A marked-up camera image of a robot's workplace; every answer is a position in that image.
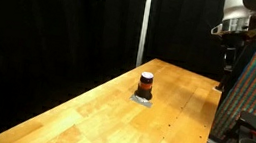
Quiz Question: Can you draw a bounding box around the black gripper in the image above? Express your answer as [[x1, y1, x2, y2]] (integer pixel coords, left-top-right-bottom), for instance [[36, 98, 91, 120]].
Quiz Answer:
[[217, 31, 247, 74]]

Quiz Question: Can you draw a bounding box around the orange jar with white lid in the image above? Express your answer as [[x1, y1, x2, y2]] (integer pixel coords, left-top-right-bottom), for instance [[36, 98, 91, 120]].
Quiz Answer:
[[137, 70, 156, 93]]

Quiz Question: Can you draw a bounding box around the black round jar base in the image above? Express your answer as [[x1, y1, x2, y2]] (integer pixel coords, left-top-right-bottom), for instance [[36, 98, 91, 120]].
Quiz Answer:
[[133, 82, 155, 102]]

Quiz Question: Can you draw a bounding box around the black stand post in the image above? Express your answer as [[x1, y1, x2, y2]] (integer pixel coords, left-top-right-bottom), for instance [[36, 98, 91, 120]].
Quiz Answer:
[[215, 71, 234, 94]]

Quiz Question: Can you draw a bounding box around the gray tape patch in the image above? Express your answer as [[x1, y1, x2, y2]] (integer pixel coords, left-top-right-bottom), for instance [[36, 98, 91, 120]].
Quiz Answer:
[[128, 93, 155, 109]]

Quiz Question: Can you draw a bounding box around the white vertical pole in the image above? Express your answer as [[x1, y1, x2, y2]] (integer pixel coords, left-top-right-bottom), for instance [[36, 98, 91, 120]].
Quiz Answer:
[[135, 0, 153, 69]]

